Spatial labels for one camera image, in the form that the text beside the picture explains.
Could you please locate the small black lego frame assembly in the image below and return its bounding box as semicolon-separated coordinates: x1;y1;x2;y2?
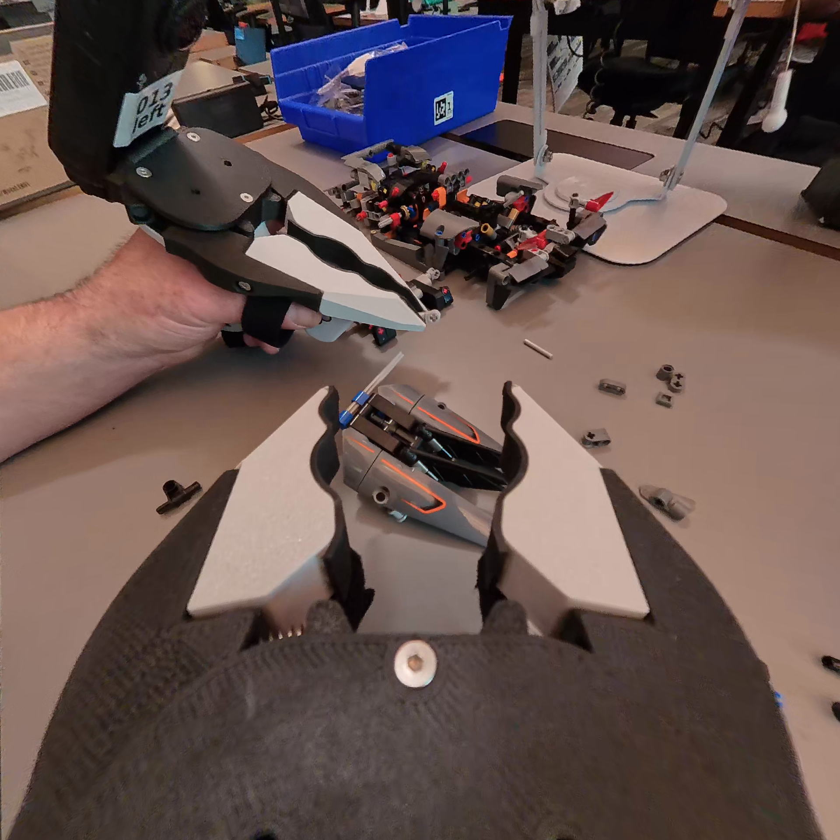
371;272;455;349

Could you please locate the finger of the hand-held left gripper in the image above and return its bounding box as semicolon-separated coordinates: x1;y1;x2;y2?
284;190;429;317
245;235;429;332

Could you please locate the long light grey lego axle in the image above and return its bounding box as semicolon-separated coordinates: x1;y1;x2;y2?
357;351;406;408

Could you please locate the black office chair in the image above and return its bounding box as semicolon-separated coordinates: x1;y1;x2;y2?
577;26;716;129

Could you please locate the blue plastic bin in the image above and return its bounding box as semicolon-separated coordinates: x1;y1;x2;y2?
270;14;513;157

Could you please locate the white rounded base plate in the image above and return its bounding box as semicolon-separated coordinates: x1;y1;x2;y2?
462;152;728;266

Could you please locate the grey winged lego assembly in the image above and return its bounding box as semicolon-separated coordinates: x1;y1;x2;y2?
338;384;519;549

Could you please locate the large lego vehicle build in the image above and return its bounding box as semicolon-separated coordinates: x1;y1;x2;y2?
328;141;608;311

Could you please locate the clear plastic disc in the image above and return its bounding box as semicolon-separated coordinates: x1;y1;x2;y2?
545;174;634;214

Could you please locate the person's left hand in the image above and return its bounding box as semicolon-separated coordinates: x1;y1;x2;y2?
98;228;326;370

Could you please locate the clear plastic bag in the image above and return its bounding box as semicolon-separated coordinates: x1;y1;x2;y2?
314;72;368;114
341;41;411;89

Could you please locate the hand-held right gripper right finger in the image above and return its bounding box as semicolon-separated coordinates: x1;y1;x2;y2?
476;381;652;636

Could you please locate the cardboard box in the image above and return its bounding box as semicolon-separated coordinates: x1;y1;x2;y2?
0;36;73;217

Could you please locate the black device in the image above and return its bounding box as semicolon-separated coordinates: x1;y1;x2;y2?
172;75;273;139

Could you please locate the dark grey curved lego connector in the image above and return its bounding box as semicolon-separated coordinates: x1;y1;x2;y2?
638;483;697;522

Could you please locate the black lego T connector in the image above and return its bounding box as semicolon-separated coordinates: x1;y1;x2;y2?
155;479;202;515

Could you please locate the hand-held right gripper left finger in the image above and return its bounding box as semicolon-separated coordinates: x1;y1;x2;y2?
185;385;376;634

